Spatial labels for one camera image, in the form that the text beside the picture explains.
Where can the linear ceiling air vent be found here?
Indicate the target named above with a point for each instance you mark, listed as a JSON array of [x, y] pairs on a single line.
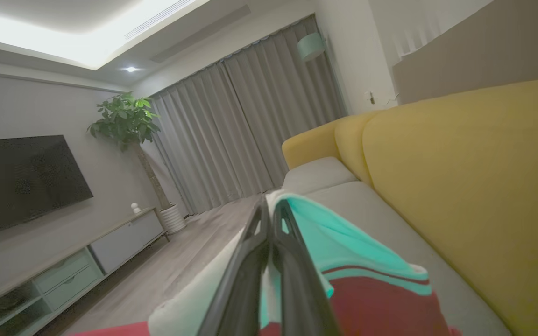
[[157, 18]]

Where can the yellow sofa back cushion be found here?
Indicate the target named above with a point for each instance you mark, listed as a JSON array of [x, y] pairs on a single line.
[[460, 186], [348, 144]]

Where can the grey pleated curtain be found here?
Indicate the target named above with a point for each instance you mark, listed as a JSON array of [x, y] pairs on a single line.
[[231, 140]]

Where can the recessed ceiling spotlight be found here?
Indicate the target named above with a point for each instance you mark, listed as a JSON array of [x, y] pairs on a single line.
[[131, 69]]

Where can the long low television cabinet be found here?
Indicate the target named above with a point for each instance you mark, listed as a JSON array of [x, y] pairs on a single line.
[[124, 240]]

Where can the black flat screen television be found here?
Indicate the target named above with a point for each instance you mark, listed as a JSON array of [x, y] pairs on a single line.
[[17, 186]]

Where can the cylindrical lamp shade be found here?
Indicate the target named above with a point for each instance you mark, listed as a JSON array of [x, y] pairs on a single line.
[[311, 46]]

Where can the green leafy potted tree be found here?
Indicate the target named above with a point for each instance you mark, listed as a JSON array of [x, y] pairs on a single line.
[[124, 119]]

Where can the yellow sofa armrest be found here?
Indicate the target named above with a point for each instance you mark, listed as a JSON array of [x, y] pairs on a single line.
[[306, 147]]

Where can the small grey sofa seat cushion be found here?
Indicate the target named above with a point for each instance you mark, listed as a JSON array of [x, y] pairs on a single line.
[[318, 175]]

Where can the large grey sofa seat cushion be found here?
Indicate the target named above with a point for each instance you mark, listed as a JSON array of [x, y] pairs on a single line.
[[390, 224]]

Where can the white ribbed plant pot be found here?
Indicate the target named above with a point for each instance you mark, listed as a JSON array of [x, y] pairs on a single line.
[[173, 218]]

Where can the red shorts with white stripes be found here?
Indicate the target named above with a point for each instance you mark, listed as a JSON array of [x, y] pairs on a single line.
[[371, 298]]

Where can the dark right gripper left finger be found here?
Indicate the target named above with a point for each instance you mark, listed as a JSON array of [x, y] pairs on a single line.
[[245, 280]]

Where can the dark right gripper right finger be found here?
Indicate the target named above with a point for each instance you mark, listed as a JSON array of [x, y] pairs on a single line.
[[297, 289]]

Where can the small white figurine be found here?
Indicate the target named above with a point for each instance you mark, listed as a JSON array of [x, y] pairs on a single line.
[[135, 208]]

